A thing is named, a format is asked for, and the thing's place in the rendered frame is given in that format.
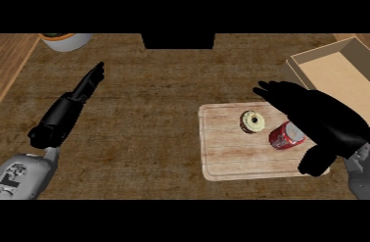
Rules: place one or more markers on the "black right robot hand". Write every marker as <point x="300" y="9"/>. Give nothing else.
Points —
<point x="321" y="120"/>

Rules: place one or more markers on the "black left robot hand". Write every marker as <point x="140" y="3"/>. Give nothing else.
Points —
<point x="60" y="117"/>

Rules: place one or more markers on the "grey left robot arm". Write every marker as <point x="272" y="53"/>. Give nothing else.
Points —
<point x="20" y="177"/>

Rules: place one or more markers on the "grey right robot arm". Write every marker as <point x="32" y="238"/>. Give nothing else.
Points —
<point x="359" y="175"/>

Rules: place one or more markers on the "cream frosted cupcake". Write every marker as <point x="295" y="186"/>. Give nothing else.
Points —
<point x="252" y="121"/>

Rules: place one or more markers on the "brown cardboard box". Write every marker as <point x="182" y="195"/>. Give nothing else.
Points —
<point x="336" y="74"/>

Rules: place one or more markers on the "pale wooden cutting board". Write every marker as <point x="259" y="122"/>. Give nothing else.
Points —
<point x="243" y="151"/>

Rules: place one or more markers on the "red can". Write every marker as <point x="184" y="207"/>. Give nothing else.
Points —
<point x="284" y="138"/>

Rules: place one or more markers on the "white pot with orange rim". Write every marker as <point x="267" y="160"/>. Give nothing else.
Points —
<point x="65" y="40"/>

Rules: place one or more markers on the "black rectangular block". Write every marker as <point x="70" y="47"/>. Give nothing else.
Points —
<point x="178" y="40"/>

